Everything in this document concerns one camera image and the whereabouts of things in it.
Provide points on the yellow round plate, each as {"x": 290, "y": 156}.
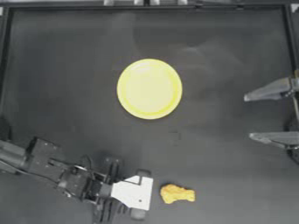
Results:
{"x": 150, "y": 89}

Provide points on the toy fried chicken piece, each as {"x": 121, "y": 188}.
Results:
{"x": 176, "y": 194}

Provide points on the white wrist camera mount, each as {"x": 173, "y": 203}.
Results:
{"x": 133, "y": 192}

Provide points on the black metal frame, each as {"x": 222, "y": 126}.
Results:
{"x": 156, "y": 6}

